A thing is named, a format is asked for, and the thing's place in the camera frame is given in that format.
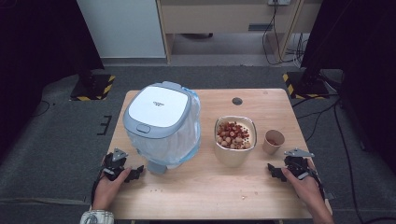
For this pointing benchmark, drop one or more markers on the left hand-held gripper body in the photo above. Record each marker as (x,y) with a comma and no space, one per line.
(109,165)

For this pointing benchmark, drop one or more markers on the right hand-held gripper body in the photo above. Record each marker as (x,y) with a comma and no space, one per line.
(296,164)

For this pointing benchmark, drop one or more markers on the brown paper cup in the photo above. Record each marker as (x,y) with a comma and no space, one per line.
(270,147)

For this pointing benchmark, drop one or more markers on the small heap of red berries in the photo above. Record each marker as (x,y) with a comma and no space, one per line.
(272,142)

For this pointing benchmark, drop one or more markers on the metal container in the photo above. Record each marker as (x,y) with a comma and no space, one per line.
(233,157)

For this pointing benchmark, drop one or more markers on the translucent plastic trash bag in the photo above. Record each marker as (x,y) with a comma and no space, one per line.
(186,140)

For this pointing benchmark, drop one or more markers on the white grey pedal trash can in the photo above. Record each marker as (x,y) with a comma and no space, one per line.
(158,105)

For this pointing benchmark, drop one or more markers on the person's left hand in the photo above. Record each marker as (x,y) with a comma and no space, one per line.
(107,193)

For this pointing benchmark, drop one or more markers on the person's right hand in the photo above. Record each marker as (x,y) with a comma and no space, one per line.
(306,191)

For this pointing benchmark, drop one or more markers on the pile of nuts and berries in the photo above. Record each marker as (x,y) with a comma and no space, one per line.
(233,134)

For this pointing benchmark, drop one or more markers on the grey floor tape strip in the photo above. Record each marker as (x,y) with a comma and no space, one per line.
(46,200)

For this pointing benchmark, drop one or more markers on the black yellow striped stand base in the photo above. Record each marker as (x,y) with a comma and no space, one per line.
(93,88)
(306,87)

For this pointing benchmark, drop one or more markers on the grey table grommet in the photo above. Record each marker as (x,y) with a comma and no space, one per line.
(237,101)

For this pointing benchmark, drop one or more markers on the black curtain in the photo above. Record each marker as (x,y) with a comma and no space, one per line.
(37,46)
(367,62)

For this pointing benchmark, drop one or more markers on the white cabinet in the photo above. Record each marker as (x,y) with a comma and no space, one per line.
(124,28)

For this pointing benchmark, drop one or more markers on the white power strip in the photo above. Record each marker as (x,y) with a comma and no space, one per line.
(279,2)

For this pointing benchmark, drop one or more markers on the light wooden desk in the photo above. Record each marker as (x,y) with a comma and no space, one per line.
(218,15)

